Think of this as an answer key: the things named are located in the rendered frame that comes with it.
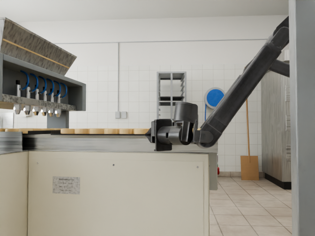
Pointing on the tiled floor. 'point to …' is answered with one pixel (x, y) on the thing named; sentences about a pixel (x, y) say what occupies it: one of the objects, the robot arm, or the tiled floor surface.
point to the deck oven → (276, 126)
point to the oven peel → (249, 160)
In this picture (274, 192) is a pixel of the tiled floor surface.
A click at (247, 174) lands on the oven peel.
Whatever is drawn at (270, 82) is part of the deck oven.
